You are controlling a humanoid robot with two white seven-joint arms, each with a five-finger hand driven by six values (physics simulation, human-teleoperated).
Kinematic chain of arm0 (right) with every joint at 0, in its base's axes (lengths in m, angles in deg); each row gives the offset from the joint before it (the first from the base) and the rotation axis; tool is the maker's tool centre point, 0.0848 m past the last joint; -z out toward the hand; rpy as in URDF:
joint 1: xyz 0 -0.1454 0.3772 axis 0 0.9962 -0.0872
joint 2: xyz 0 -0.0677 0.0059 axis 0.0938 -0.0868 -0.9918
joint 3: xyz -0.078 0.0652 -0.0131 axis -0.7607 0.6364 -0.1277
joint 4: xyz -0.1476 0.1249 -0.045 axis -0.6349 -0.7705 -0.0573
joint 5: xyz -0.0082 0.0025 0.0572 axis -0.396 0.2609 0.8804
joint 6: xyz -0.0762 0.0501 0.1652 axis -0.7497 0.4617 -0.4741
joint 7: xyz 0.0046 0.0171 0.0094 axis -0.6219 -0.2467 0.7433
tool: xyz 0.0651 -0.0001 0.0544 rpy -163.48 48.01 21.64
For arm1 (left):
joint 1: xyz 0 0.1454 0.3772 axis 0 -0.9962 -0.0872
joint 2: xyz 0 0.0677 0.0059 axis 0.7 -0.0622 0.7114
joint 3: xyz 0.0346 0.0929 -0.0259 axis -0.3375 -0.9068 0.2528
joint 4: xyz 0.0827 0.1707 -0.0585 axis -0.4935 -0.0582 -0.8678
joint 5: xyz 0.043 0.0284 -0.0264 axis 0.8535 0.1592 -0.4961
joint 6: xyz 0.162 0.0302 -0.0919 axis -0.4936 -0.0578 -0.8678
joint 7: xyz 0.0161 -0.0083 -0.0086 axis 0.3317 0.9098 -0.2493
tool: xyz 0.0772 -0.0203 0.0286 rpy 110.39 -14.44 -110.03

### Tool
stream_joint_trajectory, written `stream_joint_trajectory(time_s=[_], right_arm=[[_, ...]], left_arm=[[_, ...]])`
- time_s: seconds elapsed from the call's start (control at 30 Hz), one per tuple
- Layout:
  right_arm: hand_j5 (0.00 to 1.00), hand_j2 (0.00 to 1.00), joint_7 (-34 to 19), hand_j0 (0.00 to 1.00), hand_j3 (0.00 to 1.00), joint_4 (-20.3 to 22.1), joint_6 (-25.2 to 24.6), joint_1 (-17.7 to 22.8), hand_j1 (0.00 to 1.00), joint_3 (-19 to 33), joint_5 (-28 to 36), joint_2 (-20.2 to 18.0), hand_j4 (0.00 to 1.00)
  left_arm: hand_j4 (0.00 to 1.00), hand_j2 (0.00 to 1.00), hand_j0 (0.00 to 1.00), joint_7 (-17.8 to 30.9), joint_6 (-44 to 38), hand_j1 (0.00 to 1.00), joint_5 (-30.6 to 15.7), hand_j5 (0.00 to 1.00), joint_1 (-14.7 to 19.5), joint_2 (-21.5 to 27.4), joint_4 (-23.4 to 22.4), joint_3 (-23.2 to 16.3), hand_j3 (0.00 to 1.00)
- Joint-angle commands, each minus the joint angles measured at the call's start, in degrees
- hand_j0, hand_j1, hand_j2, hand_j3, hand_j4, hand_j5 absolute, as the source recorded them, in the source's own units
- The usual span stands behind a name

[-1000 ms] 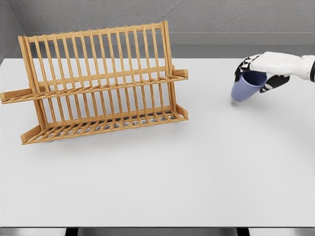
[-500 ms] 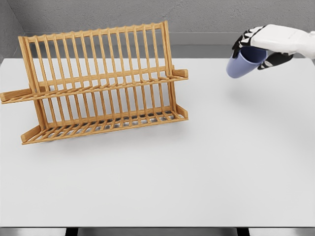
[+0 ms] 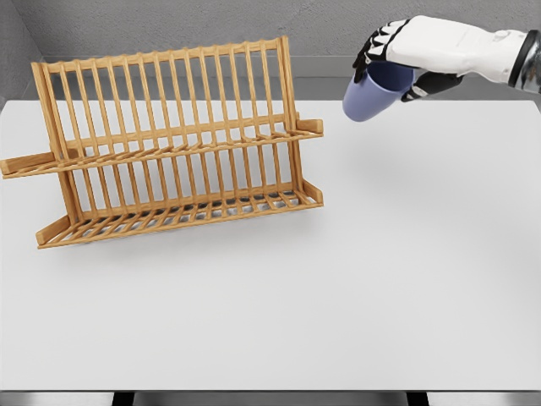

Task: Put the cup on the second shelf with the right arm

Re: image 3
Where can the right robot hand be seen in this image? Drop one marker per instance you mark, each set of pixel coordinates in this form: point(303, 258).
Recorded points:
point(416, 44)

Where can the blue cup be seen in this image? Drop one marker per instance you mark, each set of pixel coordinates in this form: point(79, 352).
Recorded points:
point(369, 95)

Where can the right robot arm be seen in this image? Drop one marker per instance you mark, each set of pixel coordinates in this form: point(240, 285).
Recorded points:
point(505, 55)

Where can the wooden dish rack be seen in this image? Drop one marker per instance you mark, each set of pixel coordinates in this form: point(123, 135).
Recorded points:
point(169, 144)

